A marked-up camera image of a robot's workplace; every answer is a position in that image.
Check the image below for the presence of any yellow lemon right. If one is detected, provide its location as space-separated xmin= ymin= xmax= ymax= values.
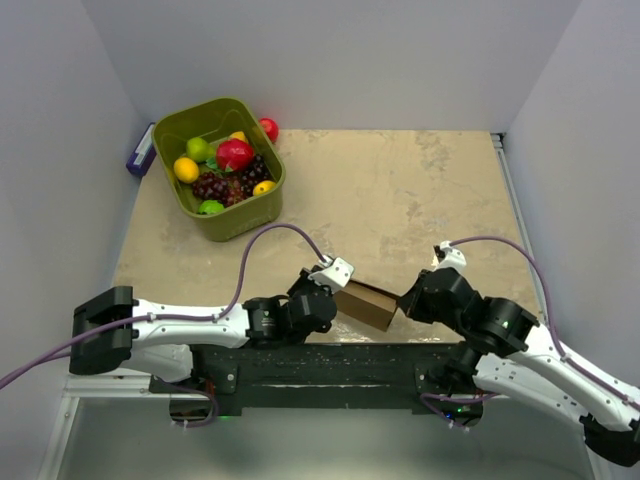
xmin=253 ymin=180 xmax=276 ymax=196

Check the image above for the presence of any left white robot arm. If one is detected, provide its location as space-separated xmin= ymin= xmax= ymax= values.
xmin=69 ymin=263 xmax=353 ymax=392

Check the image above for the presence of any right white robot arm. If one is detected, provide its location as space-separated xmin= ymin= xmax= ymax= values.
xmin=397 ymin=268 xmax=639 ymax=467

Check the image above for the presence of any yellow fruit at back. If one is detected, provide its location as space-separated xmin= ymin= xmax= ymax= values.
xmin=229 ymin=131 xmax=248 ymax=143

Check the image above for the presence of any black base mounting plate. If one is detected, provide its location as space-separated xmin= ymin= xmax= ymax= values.
xmin=149 ymin=343 xmax=484 ymax=416

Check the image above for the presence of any blue white small box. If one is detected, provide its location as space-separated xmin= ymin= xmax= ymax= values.
xmin=125 ymin=123 xmax=155 ymax=178

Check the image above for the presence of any green pear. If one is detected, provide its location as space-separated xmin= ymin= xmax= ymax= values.
xmin=186 ymin=137 xmax=216 ymax=164

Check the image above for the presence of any green plastic bin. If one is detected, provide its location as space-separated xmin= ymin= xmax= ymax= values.
xmin=152 ymin=97 xmax=286 ymax=242

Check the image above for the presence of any green fruit front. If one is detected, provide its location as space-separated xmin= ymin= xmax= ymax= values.
xmin=197 ymin=200 xmax=225 ymax=215

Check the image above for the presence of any aluminium frame rail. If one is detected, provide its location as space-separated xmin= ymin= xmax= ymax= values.
xmin=490 ymin=133 xmax=544 ymax=307

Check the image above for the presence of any red pomegranate in bin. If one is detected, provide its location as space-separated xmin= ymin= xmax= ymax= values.
xmin=215 ymin=139 xmax=254 ymax=172

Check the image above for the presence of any brown cardboard box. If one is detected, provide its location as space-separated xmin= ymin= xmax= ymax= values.
xmin=333 ymin=280 xmax=399 ymax=332

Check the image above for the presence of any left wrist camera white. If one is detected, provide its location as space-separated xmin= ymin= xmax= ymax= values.
xmin=309 ymin=255 xmax=355 ymax=294

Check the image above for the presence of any dark purple grape bunch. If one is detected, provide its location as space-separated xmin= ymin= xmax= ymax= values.
xmin=192 ymin=155 xmax=273 ymax=207

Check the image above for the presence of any red apple outside bin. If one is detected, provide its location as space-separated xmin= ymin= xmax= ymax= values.
xmin=259 ymin=117 xmax=280 ymax=143

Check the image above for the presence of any yellow lemon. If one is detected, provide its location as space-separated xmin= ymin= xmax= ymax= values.
xmin=173 ymin=157 xmax=200 ymax=184
xmin=253 ymin=180 xmax=276 ymax=196

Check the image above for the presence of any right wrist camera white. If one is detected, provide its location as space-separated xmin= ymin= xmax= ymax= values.
xmin=432 ymin=241 xmax=467 ymax=274

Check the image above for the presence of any yellow lemon left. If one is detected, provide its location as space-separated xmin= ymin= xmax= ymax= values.
xmin=173 ymin=157 xmax=200 ymax=184

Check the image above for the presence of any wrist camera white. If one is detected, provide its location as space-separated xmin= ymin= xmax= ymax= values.
xmin=309 ymin=255 xmax=355 ymax=294
xmin=432 ymin=241 xmax=467 ymax=274

